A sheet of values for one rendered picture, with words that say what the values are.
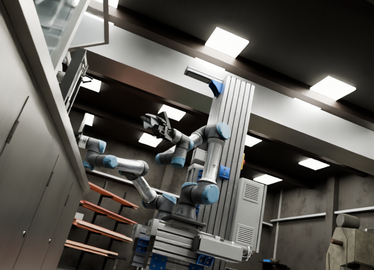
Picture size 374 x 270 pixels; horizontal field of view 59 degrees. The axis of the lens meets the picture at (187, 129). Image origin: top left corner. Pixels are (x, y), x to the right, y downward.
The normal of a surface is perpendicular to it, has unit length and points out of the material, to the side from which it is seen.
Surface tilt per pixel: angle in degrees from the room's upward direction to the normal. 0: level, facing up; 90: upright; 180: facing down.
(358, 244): 92
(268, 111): 90
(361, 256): 92
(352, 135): 90
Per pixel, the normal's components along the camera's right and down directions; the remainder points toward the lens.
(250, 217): 0.33, -0.32
